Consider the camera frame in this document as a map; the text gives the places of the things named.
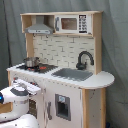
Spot white fridge door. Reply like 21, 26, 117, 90
45, 82, 82, 128

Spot black toy faucet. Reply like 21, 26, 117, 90
76, 51, 94, 70

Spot white oven door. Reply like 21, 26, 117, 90
29, 94, 44, 128

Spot grey toy sink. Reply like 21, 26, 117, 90
53, 68, 93, 81

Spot toy microwave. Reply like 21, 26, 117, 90
55, 14, 92, 34

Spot wooden toy kitchen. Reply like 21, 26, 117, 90
8, 11, 114, 128

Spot grey range hood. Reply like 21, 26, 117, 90
25, 16, 53, 35

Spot silver toy pot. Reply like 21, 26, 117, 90
24, 57, 40, 67

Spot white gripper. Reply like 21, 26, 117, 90
13, 79, 41, 95

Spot black toy stovetop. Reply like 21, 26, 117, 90
19, 63, 56, 74

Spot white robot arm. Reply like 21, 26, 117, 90
0, 79, 41, 128

